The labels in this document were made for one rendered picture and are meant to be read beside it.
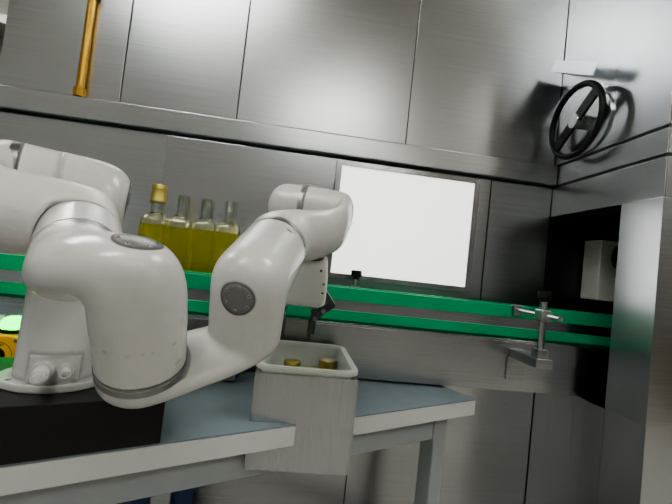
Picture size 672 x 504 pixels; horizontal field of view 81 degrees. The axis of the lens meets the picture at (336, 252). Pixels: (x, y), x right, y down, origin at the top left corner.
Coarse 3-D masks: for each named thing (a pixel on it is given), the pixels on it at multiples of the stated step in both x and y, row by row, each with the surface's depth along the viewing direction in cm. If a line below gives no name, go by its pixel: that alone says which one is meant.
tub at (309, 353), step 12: (276, 348) 84; (288, 348) 84; (300, 348) 85; (312, 348) 85; (324, 348) 85; (336, 348) 85; (264, 360) 68; (276, 360) 84; (300, 360) 84; (312, 360) 85; (336, 360) 84; (348, 360) 73; (276, 372) 64; (288, 372) 63; (300, 372) 64; (312, 372) 64; (324, 372) 64; (336, 372) 64; (348, 372) 65
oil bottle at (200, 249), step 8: (192, 224) 93; (200, 224) 93; (208, 224) 93; (216, 224) 97; (192, 232) 93; (200, 232) 93; (208, 232) 93; (192, 240) 93; (200, 240) 93; (208, 240) 93; (192, 248) 93; (200, 248) 93; (208, 248) 93; (192, 256) 93; (200, 256) 93; (208, 256) 93; (192, 264) 93; (200, 264) 93; (208, 264) 93; (208, 272) 93
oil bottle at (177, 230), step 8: (176, 216) 93; (184, 216) 94; (168, 224) 92; (176, 224) 92; (184, 224) 92; (168, 232) 92; (176, 232) 92; (184, 232) 92; (168, 240) 92; (176, 240) 92; (184, 240) 92; (168, 248) 92; (176, 248) 92; (184, 248) 92; (176, 256) 92; (184, 256) 92; (184, 264) 92
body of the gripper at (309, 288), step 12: (312, 264) 74; (324, 264) 75; (300, 276) 75; (312, 276) 75; (324, 276) 75; (300, 288) 75; (312, 288) 75; (324, 288) 76; (288, 300) 76; (300, 300) 76; (312, 300) 76; (324, 300) 77
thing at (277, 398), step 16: (256, 384) 63; (272, 384) 63; (288, 384) 64; (304, 384) 64; (320, 384) 64; (336, 384) 64; (352, 384) 65; (256, 400) 63; (272, 400) 63; (288, 400) 64; (304, 400) 64; (320, 400) 64; (336, 400) 64; (352, 400) 65; (256, 416) 63; (272, 416) 63; (288, 416) 63; (304, 416) 64; (320, 416) 64; (336, 416) 64; (352, 416) 65
